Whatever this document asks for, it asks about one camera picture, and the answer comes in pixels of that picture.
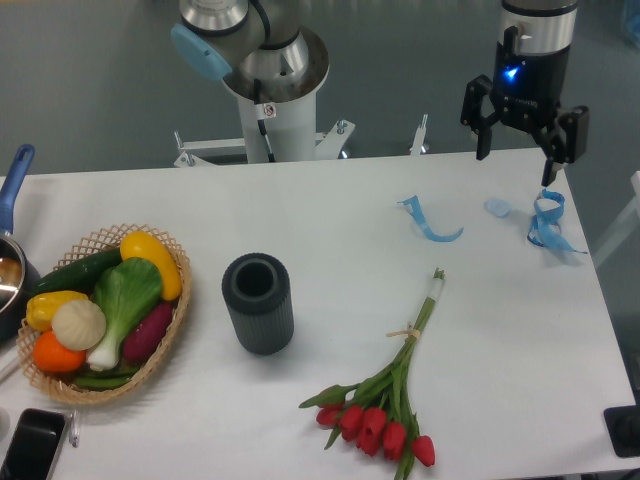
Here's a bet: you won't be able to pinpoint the dark grey ribbed vase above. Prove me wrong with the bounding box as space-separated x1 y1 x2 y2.
221 253 294 356

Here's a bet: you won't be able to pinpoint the orange fruit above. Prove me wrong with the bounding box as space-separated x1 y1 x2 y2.
32 331 86 373

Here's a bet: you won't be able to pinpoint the purple sweet potato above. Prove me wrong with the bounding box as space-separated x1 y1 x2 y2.
122 302 173 365

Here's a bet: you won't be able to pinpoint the white chair frame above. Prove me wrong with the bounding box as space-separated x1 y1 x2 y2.
592 171 639 266

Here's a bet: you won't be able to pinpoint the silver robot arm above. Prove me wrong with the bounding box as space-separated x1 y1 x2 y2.
171 1 589 185

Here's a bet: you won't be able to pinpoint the green bok choy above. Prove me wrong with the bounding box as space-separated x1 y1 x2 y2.
87 257 162 372

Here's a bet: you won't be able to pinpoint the small pale blue cap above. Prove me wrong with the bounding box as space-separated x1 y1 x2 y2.
484 197 511 218

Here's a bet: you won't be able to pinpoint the black smartphone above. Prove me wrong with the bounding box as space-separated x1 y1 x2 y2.
1 408 67 480

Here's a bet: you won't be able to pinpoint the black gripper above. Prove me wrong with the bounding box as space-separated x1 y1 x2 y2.
460 1 589 187

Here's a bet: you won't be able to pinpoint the curled blue ribbon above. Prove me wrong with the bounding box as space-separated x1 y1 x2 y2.
527 188 587 254

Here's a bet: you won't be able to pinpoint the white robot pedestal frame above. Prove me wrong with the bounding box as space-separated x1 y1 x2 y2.
172 89 431 169

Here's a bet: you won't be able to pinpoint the green cucumber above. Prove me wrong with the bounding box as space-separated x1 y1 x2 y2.
32 248 122 295

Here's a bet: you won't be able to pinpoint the blue ribbon strip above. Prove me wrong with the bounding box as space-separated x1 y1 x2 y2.
398 195 464 243

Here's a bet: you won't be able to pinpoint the yellow squash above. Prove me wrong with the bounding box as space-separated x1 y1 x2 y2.
120 230 182 301

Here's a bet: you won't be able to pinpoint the red tulip bouquet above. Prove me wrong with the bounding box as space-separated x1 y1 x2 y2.
299 268 446 479

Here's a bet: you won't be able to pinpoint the clear pen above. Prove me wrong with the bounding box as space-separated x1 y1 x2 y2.
68 408 81 448

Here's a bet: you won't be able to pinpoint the black device at edge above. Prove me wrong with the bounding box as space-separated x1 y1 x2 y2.
603 405 639 458

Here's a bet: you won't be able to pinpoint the green pea pods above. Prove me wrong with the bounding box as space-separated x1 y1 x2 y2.
73 368 139 391

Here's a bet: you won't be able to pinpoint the white garlic bulb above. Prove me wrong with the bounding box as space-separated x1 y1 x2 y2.
51 299 106 351

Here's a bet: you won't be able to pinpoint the yellow bell pepper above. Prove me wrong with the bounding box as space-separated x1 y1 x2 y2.
25 290 89 332

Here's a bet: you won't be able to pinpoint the blue handled saucepan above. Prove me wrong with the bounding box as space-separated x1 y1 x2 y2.
1 144 40 342

